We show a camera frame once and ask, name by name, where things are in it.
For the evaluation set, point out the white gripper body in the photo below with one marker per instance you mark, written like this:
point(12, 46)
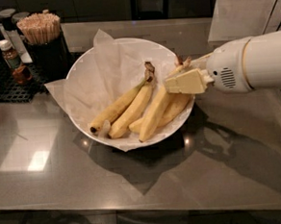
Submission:
point(226, 65)

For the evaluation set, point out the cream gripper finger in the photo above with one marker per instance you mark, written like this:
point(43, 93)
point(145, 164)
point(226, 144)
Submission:
point(200, 62)
point(188, 82)

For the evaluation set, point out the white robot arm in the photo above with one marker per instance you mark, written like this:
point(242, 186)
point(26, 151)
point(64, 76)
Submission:
point(262, 61)

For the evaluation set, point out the white bowl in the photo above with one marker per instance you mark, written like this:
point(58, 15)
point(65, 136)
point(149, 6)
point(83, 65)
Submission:
point(80, 73)

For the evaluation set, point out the clear acrylic sign holder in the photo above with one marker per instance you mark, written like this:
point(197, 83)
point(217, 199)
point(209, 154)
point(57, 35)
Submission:
point(242, 18)

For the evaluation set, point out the white paper liner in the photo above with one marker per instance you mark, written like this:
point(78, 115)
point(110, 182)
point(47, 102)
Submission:
point(111, 67)

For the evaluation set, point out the black stick holder cup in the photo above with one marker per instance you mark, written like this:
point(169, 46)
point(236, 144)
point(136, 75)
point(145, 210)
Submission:
point(53, 58)

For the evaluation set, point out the bundle of wooden sticks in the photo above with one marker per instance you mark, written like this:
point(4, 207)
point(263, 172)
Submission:
point(40, 28)

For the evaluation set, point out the small brown jar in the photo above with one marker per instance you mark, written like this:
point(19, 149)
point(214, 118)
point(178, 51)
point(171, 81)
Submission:
point(22, 75)

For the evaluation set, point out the small sauce bottle white cap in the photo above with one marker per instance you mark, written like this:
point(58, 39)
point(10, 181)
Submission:
point(10, 54)

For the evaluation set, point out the white flat card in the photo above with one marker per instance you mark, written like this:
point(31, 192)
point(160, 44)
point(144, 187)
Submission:
point(17, 43)

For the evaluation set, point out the dark lidded jar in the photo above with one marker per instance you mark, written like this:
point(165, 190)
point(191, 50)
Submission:
point(6, 17)
point(19, 16)

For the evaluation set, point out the black grid mat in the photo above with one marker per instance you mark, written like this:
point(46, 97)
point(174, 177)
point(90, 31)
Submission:
point(12, 92)

